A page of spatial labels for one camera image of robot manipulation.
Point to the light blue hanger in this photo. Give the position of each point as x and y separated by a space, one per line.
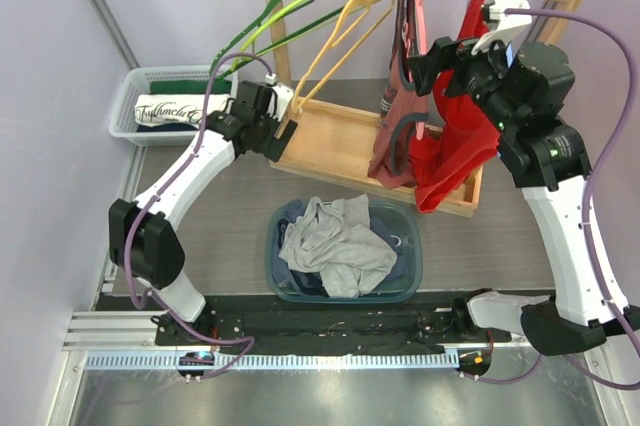
509 55

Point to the folded white printed shirt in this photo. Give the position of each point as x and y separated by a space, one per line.
158 110

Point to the white slotted cable duct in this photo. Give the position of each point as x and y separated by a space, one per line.
196 360

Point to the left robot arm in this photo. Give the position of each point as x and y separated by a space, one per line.
143 232

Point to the wooden clothes rack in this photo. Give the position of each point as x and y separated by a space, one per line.
333 143

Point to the pink hanger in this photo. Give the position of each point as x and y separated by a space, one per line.
414 43

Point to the navy blue tank top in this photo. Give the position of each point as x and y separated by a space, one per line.
306 284

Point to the folded navy garment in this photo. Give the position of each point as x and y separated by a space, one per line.
166 128

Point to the teal plastic bin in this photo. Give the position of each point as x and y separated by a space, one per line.
389 221

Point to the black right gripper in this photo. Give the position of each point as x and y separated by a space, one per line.
441 58

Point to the white plastic basket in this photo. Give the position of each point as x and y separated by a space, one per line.
138 82

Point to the yellow hanger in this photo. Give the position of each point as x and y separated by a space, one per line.
353 13

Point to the red tank top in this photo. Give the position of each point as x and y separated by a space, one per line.
468 140

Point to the grey tank top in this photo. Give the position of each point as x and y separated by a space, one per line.
335 241

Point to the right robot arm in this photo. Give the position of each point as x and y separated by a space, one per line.
549 163

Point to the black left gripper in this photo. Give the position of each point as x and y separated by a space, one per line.
272 147

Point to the maroon tank top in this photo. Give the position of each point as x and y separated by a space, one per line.
390 162

